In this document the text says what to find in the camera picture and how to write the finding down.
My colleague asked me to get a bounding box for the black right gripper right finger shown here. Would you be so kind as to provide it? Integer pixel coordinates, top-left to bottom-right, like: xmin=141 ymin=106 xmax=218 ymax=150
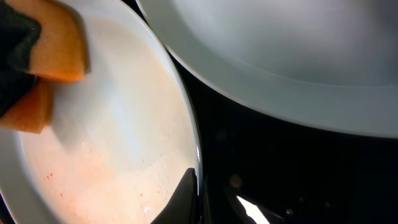
xmin=201 ymin=180 xmax=283 ymax=224

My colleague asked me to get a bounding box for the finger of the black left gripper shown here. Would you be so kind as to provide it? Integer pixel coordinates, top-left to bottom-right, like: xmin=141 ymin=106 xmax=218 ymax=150
xmin=1 ymin=1 xmax=41 ymax=115

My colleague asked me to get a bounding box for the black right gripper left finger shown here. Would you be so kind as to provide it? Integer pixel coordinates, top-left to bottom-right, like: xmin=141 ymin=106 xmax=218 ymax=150
xmin=151 ymin=168 xmax=198 ymax=224

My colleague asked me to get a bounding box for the orange green scrub sponge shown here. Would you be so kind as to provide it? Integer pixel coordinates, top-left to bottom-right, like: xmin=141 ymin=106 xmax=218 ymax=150
xmin=1 ymin=1 xmax=88 ymax=134

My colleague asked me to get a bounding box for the light blue plate front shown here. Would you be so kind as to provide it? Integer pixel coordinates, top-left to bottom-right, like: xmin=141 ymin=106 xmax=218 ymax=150
xmin=1 ymin=0 xmax=201 ymax=223

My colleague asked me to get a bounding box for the light blue plate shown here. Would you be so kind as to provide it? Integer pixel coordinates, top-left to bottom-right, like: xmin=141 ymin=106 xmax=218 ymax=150
xmin=1 ymin=0 xmax=201 ymax=223
xmin=138 ymin=0 xmax=397 ymax=138

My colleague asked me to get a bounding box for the black round tray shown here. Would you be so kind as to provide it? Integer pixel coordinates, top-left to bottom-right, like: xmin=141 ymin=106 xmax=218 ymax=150
xmin=121 ymin=0 xmax=398 ymax=224

